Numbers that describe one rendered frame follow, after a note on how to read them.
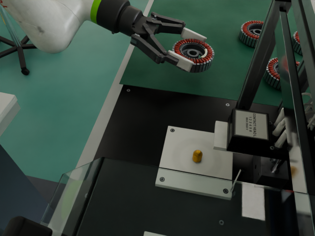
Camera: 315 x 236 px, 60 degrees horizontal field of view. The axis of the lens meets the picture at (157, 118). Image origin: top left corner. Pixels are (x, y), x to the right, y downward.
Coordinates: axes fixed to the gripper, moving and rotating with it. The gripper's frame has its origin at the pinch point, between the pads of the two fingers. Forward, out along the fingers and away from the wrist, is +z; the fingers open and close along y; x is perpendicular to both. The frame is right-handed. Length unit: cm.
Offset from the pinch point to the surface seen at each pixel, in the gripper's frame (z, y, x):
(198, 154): 11.3, 28.0, -1.2
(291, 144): 16.9, 37.1, 22.0
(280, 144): 21.0, 27.9, 11.8
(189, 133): 8.3, 21.7, -4.4
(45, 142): -55, -1, -100
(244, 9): 9.2, -42.8, -4.8
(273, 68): 22.1, -8.2, 0.6
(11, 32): -122, -58, -95
